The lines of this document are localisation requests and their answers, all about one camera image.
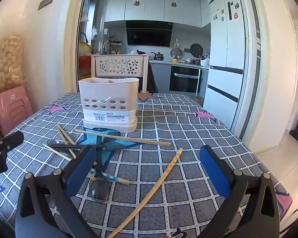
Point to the black range hood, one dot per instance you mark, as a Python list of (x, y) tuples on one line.
[(149, 33)]

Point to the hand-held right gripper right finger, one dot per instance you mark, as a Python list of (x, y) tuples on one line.
[(216, 172)]

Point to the white flower-cutout basket cart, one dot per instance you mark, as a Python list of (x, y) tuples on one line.
[(119, 65)]

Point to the white refrigerator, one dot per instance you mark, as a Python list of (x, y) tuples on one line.
[(226, 54)]

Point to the long wooden chopstick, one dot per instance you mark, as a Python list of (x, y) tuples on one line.
[(129, 139)]

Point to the blue patterned chopstick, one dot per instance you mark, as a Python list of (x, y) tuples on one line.
[(114, 178)]

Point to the grey checked star tablecloth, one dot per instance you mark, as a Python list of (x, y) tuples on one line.
[(164, 168)]

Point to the round wall-hung strainer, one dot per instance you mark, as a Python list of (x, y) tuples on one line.
[(196, 50), (176, 52)]

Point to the curved yellow chopstick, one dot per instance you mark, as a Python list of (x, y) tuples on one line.
[(161, 181)]

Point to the white rice cooker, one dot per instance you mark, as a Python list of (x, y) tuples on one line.
[(205, 61)]

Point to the stack of pink plastic stools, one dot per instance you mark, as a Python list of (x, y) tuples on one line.
[(11, 109)]

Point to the white plastic utensil holder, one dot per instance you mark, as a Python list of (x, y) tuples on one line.
[(109, 104)]

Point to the dark translucent plastic spoon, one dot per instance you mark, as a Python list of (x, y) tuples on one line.
[(100, 191), (116, 145)]

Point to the white upper kitchen cabinets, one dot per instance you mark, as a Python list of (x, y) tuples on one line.
[(154, 7)]

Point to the dark cooking pot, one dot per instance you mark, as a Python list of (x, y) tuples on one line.
[(158, 55)]

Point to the red paper decal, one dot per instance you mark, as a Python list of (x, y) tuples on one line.
[(174, 4), (136, 3)]

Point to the bag of puffed snacks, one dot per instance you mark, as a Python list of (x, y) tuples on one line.
[(7, 64)]

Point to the steel kettle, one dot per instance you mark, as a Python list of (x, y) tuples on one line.
[(106, 47)]

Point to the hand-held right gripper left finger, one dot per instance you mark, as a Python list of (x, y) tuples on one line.
[(79, 172)]

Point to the grey wall switch plate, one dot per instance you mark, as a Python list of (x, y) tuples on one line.
[(46, 2)]

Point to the black built-in oven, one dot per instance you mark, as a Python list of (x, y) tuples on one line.
[(183, 79)]

